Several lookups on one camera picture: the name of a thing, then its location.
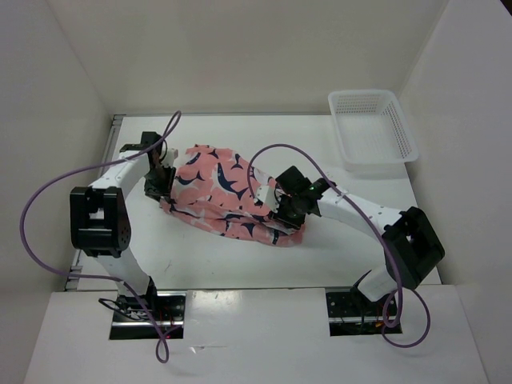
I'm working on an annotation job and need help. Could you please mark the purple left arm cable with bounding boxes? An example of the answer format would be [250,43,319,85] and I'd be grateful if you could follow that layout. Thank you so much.
[20,110,183,364]

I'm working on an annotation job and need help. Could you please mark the pink shark print shorts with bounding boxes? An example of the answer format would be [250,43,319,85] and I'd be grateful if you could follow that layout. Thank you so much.
[160,145,303,247]

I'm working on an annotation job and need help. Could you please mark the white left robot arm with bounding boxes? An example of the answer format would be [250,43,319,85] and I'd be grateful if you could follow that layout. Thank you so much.
[70,131,178,320]

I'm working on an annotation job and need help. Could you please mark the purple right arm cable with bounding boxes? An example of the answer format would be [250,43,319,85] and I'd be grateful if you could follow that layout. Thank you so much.
[246,143,434,348]

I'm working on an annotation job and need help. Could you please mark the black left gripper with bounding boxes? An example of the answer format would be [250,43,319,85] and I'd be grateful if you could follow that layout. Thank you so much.
[144,163,176,203]

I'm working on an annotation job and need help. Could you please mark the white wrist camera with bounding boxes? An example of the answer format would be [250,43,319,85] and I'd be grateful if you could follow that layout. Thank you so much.
[161,148,178,167]
[255,186,282,213]

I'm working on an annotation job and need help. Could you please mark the white perforated plastic basket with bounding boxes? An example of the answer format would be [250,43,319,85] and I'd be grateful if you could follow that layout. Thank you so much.
[328,89,419,173]

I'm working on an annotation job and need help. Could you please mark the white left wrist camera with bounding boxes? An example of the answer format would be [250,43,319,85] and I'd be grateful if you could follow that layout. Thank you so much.
[161,148,178,167]

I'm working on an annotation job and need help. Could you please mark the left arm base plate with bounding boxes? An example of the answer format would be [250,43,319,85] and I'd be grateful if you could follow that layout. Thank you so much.
[98,291,186,341]

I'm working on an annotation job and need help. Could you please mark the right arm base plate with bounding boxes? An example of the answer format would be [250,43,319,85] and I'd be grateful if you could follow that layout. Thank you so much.
[325,289,402,337]

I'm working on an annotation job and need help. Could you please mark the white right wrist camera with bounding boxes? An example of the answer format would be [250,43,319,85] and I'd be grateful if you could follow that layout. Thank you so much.
[255,186,282,213]

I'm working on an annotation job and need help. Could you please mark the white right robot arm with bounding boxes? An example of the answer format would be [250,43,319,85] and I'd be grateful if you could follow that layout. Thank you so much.
[270,166,446,314]

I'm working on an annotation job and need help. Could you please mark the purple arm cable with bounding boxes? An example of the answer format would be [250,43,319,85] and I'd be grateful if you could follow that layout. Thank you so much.
[20,110,183,364]
[246,143,434,348]

